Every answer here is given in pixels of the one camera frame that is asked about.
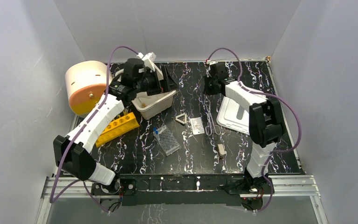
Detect beige plastic bin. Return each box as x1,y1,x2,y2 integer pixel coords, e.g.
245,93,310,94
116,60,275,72
132,90,177,120

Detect white clay triangle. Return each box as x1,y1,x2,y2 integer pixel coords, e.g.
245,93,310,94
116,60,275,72
175,113,187,125

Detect white bin lid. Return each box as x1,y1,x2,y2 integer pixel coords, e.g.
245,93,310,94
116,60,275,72
217,89,267,134

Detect yellow test tube rack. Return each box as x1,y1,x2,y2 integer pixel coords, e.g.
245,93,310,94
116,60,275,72
96,112,139,147

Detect white paper packet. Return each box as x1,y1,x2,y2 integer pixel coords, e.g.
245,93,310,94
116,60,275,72
190,117,205,135

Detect clear acrylic tube rack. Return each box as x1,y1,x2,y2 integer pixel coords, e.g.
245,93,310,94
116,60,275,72
153,125,181,156

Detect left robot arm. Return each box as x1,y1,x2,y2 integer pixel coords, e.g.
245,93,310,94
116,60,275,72
53,58,178,194

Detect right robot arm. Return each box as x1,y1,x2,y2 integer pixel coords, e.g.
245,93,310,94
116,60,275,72
204,60,283,193

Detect cream and orange cylinder appliance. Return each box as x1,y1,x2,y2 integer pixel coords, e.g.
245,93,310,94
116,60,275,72
65,61,107,118

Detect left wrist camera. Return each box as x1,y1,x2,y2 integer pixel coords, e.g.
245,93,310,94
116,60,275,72
137,52,156,71

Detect black mounting base rail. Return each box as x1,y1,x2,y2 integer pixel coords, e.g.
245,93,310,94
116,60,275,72
91,174,273,209

